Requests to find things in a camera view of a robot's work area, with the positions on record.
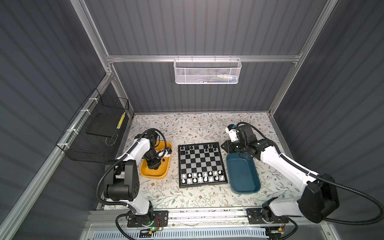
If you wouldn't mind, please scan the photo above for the yellow plastic tray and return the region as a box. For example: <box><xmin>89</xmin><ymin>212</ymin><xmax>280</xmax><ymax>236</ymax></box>
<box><xmin>140</xmin><ymin>142</ymin><xmax>173</xmax><ymax>179</ymax></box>

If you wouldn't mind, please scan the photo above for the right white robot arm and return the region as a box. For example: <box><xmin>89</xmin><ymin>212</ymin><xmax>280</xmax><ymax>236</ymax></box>
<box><xmin>221</xmin><ymin>122</ymin><xmax>340</xmax><ymax>223</ymax></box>

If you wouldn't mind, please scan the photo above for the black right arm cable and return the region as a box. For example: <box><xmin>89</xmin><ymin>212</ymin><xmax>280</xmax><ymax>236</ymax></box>
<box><xmin>236</xmin><ymin>121</ymin><xmax>384</xmax><ymax>226</ymax></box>

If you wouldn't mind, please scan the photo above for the white wire mesh basket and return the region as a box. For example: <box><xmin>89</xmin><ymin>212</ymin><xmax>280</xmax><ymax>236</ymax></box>
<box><xmin>173</xmin><ymin>57</ymin><xmax>242</xmax><ymax>85</ymax></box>

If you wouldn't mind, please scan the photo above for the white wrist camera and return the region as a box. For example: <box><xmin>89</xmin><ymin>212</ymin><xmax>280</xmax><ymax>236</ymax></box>
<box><xmin>226</xmin><ymin>124</ymin><xmax>239</xmax><ymax>142</ymax></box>
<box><xmin>158</xmin><ymin>147</ymin><xmax>172</xmax><ymax>158</ymax></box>

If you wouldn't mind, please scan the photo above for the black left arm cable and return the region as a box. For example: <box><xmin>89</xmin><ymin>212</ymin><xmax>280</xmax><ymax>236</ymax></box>
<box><xmin>95</xmin><ymin>128</ymin><xmax>168</xmax><ymax>240</ymax></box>

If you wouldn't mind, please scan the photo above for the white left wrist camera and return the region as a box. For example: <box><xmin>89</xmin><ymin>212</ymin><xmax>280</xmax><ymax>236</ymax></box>
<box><xmin>158</xmin><ymin>147</ymin><xmax>172</xmax><ymax>158</ymax></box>

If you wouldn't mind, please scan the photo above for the black white chessboard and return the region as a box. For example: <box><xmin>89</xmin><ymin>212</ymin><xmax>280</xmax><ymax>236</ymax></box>
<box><xmin>178</xmin><ymin>142</ymin><xmax>228</xmax><ymax>188</ymax></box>

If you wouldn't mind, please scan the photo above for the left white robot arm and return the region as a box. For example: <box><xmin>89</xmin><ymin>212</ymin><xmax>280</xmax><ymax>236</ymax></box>
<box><xmin>96</xmin><ymin>128</ymin><xmax>163</xmax><ymax>226</ymax></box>

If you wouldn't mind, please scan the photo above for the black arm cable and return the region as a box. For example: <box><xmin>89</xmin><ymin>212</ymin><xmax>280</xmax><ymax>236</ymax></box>
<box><xmin>236</xmin><ymin>121</ymin><xmax>384</xmax><ymax>226</ymax></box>
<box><xmin>95</xmin><ymin>128</ymin><xmax>168</xmax><ymax>240</ymax></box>

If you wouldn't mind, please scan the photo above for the teal plastic tray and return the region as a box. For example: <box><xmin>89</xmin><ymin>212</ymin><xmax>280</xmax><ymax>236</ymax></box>
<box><xmin>226</xmin><ymin>153</ymin><xmax>261</xmax><ymax>195</ymax></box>

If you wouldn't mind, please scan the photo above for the black wire basket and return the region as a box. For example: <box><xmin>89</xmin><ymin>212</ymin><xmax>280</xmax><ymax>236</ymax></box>
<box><xmin>57</xmin><ymin>90</ymin><xmax>130</xmax><ymax>163</ymax></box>

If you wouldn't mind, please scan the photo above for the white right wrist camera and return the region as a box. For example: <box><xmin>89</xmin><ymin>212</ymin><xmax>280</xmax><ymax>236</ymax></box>
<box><xmin>226</xmin><ymin>124</ymin><xmax>239</xmax><ymax>142</ymax></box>

